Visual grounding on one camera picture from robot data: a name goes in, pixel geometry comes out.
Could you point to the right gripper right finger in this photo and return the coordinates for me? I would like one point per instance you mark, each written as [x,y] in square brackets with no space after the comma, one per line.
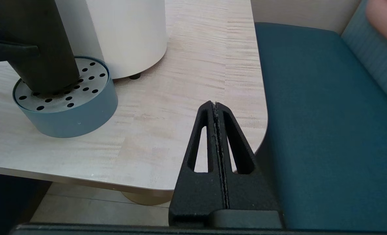
[252,192]

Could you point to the black plastic cup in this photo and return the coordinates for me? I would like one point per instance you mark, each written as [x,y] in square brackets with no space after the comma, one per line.
[43,26]

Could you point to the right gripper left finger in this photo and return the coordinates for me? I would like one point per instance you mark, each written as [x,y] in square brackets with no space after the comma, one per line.
[196,195]

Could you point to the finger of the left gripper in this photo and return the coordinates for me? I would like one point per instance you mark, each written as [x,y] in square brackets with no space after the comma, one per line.
[7,52]

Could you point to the teal upholstered bench sofa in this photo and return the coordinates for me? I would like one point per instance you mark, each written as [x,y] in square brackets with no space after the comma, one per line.
[327,130]

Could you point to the large tea drink dispenser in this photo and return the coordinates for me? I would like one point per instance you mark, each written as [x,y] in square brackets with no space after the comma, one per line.
[131,32]

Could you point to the large round drip tray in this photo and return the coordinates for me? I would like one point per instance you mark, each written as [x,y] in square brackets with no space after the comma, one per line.
[76,117]

